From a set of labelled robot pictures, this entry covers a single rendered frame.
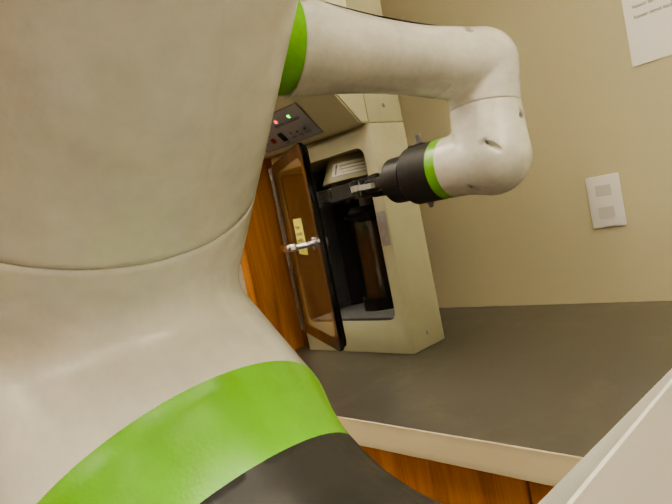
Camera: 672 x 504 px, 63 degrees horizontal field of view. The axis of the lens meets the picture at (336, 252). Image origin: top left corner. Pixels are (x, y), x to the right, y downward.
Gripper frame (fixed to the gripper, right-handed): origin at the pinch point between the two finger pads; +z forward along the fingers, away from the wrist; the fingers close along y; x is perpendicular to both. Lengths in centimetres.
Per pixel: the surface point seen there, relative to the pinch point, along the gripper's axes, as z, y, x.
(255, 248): 33.1, -5.6, 7.1
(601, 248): -27, -55, 22
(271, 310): 33.1, -6.5, 22.6
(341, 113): -1.7, -6.6, -15.5
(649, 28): -44, -55, -21
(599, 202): -29, -54, 12
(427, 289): -3.9, -19.9, 22.4
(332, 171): 10.7, -13.7, -6.3
